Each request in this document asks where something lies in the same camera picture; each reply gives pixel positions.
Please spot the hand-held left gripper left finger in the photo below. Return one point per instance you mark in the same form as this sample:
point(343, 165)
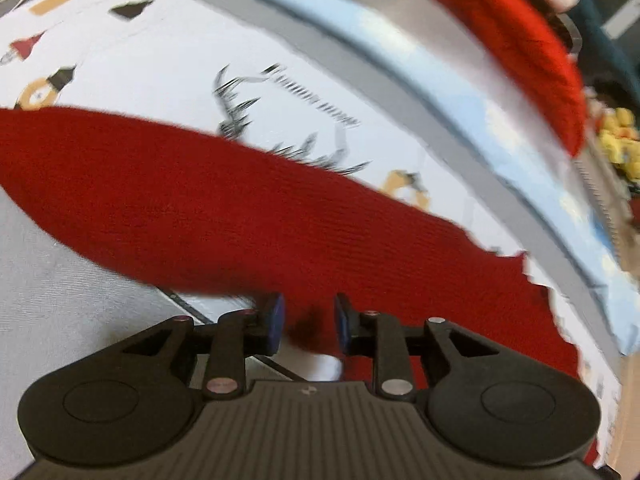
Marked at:
point(275, 322)

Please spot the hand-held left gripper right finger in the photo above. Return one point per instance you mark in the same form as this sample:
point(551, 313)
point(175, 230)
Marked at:
point(343, 321)

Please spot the red knit pants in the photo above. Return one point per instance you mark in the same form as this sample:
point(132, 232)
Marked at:
point(200, 210)

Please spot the printed blanket with blue border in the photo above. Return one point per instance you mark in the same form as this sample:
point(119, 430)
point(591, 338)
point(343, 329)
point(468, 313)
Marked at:
point(165, 70)

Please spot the red knit garment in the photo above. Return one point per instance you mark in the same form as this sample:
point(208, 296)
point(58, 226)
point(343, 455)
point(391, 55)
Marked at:
point(500, 35)

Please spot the pile of yellow plush toys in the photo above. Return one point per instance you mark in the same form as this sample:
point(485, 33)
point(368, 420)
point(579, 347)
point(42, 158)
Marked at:
point(620, 140)

